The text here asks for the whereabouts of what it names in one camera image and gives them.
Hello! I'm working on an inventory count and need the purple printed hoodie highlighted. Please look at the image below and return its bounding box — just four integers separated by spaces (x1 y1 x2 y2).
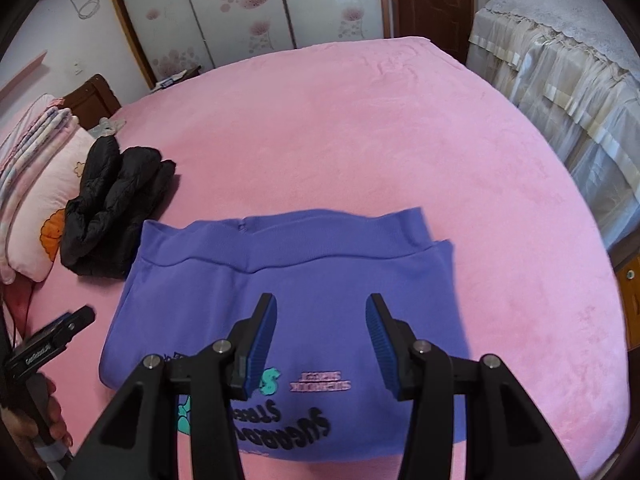
98 207 472 462

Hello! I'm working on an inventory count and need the wooden cabinet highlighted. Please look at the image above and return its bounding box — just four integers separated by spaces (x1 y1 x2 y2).
614 255 640 352

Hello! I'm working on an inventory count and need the black puffer jacket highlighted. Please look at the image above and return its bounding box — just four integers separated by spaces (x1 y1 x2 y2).
60 135 177 279

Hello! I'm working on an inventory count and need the pink bed blanket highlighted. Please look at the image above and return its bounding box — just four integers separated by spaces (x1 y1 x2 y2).
0 36 627 480

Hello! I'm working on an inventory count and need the flower-print wardrobe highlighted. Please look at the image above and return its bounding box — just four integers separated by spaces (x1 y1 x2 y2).
100 0 397 92

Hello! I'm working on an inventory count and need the person's left hand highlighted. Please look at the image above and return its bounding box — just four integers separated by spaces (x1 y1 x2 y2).
0 374 74 468

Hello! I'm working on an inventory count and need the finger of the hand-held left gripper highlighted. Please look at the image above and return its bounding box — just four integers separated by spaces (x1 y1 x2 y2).
64 305 97 335

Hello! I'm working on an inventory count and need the pink pillow with orange print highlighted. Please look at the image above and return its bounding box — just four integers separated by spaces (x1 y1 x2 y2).
0 127 98 284

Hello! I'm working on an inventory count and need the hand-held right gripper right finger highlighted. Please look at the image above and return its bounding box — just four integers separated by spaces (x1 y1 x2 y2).
365 293 576 480

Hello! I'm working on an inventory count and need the cream lace-covered furniture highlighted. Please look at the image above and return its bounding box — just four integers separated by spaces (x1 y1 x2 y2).
465 0 640 253

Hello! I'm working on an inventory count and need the folded pastel striped quilt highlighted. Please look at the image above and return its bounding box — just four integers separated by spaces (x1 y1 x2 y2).
0 93 81 198

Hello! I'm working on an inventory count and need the small grey item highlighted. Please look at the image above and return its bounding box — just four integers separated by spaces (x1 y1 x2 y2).
91 116 127 139

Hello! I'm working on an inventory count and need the brown wooden door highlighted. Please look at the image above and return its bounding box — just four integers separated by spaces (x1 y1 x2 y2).
389 0 476 64

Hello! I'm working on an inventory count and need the dark wooden headboard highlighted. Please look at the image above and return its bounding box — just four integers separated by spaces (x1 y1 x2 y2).
61 73 123 132

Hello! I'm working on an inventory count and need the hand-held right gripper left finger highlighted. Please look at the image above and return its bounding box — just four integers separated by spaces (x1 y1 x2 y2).
65 293 278 480

